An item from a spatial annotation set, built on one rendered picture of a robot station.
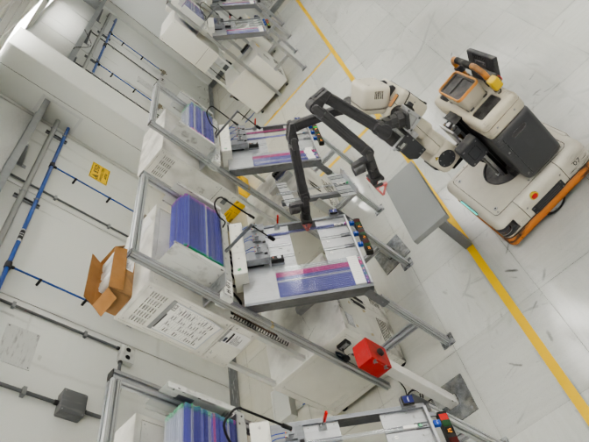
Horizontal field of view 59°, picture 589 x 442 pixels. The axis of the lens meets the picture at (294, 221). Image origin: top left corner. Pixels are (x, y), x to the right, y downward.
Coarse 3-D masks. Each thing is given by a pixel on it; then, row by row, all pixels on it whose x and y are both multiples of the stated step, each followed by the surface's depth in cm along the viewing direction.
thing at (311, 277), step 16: (352, 256) 307; (288, 272) 300; (304, 272) 299; (320, 272) 298; (336, 272) 297; (352, 272) 296; (288, 288) 289; (304, 288) 288; (320, 288) 288; (336, 288) 288
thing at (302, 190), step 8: (288, 144) 303; (296, 144) 295; (296, 152) 300; (296, 160) 303; (296, 168) 306; (296, 176) 308; (304, 176) 310; (296, 184) 314; (304, 184) 312; (304, 192) 313
